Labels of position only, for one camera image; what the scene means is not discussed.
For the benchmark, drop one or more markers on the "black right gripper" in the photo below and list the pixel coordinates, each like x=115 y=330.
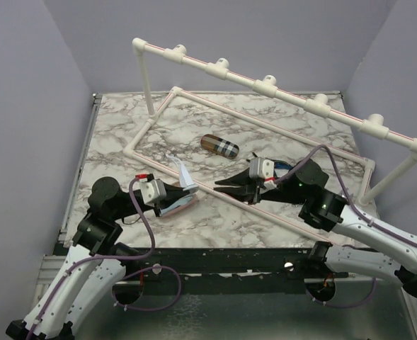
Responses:
x=250 y=194

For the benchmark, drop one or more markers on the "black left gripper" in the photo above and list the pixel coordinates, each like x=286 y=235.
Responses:
x=173 y=194

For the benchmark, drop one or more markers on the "light blue sunglasses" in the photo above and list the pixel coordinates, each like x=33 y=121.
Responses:
x=183 y=173

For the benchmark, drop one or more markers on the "pink glasses case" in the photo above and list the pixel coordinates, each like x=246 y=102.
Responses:
x=180 y=207

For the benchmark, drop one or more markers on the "plaid glasses case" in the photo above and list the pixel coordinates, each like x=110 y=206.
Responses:
x=219 y=146

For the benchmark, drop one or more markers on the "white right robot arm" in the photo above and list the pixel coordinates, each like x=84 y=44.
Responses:
x=391 y=254

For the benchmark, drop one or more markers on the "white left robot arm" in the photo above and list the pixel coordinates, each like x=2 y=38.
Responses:
x=96 y=260

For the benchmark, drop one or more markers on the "black blue sunglasses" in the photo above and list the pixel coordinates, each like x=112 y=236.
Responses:
x=280 y=167

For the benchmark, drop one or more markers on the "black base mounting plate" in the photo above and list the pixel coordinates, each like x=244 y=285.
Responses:
x=204 y=271

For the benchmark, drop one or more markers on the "silver wrench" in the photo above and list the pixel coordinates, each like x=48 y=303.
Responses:
x=346 y=195

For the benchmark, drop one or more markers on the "white PVC pipe rack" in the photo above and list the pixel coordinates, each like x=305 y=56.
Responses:
x=372 y=126

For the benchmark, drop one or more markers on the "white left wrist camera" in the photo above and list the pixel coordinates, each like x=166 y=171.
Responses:
x=151 y=191

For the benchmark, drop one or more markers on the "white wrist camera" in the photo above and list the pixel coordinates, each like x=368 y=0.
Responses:
x=151 y=191
x=261 y=170

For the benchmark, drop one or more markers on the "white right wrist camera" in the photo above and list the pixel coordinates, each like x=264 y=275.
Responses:
x=261 y=170

